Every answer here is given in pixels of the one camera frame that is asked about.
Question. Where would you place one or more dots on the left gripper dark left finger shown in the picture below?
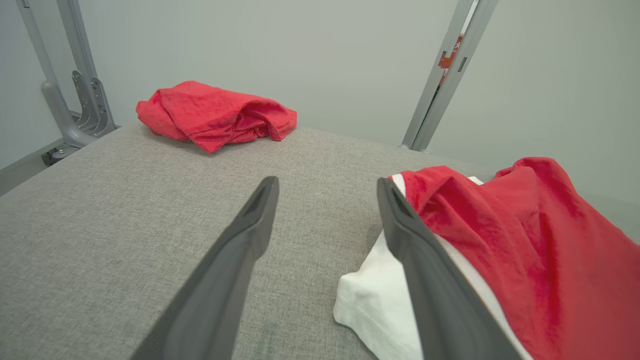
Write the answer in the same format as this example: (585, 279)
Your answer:
(220, 290)

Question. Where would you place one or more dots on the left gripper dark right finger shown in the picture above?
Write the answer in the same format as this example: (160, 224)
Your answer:
(440, 300)

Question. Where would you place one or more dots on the red basketball jersey number 23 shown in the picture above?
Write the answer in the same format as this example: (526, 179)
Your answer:
(525, 250)

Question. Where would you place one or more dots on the red shorts white waistband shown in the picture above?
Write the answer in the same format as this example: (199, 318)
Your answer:
(215, 117)

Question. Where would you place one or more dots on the grey partition post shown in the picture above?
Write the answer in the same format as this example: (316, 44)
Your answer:
(76, 45)
(432, 90)

